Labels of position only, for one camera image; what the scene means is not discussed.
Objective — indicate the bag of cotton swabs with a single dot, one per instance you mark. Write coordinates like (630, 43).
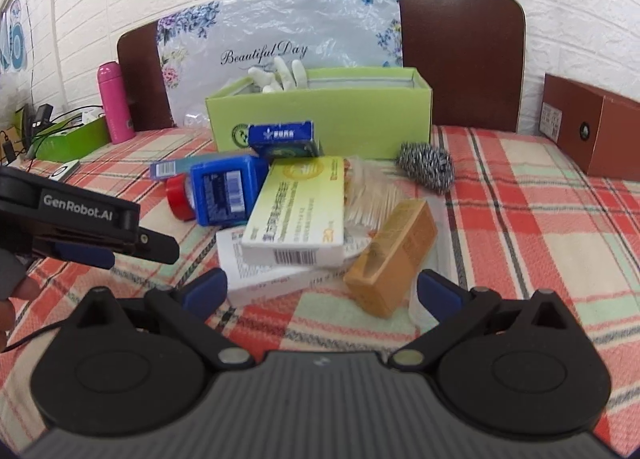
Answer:
(370, 194)

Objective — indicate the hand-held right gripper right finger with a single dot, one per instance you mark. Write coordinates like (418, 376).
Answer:
(439, 295)

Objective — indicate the plaid cloth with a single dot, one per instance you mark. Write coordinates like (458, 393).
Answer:
(525, 229)

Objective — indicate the pink bottle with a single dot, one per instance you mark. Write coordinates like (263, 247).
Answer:
(116, 104)

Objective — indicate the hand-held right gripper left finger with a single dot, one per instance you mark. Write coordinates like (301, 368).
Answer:
(206, 291)

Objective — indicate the red tape roll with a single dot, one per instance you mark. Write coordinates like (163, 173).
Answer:
(177, 199)

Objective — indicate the flat blue packet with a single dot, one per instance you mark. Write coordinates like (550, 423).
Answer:
(165, 169)

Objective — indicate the white gloves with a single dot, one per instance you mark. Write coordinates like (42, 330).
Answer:
(282, 74)

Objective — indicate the green tray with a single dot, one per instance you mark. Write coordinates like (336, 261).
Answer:
(75, 141)

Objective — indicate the blue box with barcode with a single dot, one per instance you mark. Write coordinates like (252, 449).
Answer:
(225, 189)

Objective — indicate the small blue box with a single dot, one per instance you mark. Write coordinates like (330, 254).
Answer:
(282, 136)

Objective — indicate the white small device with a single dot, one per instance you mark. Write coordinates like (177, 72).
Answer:
(65, 170)

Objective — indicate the white flat box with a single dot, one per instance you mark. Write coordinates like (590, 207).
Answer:
(270, 284)

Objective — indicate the clear plastic packet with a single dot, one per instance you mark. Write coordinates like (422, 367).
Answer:
(444, 244)

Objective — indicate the person's left hand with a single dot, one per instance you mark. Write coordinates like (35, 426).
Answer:
(22, 289)

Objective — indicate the green cardboard box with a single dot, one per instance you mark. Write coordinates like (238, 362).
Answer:
(350, 114)

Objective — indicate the steel wool scrubber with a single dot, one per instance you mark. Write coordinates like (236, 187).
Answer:
(427, 166)

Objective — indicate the floral plastic bag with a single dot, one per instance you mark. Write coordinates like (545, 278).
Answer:
(280, 24)

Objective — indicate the yellow and white medicine box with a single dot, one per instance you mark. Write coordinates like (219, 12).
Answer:
(300, 204)

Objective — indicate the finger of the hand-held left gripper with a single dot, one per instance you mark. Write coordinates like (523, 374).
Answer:
(155, 244)
(85, 254)

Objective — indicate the gold cardboard box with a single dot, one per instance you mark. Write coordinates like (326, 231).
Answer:
(390, 259)

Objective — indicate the wall poster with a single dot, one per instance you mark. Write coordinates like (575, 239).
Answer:
(12, 44)

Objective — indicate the black charger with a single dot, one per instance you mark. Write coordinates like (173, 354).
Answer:
(39, 119)

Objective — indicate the brown cardboard box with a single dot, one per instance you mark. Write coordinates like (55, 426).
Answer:
(600, 134)

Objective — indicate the brown headboard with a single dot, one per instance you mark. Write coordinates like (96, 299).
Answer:
(460, 64)

